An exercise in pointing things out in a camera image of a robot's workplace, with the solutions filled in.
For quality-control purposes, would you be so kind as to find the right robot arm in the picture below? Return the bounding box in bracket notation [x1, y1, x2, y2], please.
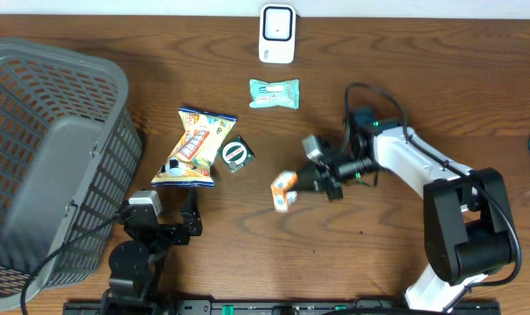
[291, 108, 521, 312]

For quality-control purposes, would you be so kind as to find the grey plastic basket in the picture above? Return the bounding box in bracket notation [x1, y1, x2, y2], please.
[0, 38, 143, 311]

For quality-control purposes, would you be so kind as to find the small orange box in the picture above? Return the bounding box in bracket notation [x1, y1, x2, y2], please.
[271, 171, 297, 213]

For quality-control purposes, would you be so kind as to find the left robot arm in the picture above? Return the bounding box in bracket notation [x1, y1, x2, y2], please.
[100, 188, 203, 314]

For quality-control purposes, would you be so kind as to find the yellow snack bag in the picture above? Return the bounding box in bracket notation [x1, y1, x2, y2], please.
[151, 107, 237, 188]

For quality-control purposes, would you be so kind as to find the white barcode scanner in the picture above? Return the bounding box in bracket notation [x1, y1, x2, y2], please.
[258, 3, 296, 64]

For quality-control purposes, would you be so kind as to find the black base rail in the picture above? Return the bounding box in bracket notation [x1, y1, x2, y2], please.
[63, 298, 502, 315]

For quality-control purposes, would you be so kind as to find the teal tissue packet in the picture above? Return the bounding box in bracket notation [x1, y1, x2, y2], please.
[249, 79, 300, 109]

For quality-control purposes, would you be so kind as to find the small green box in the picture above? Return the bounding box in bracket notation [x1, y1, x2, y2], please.
[218, 136, 255, 173]

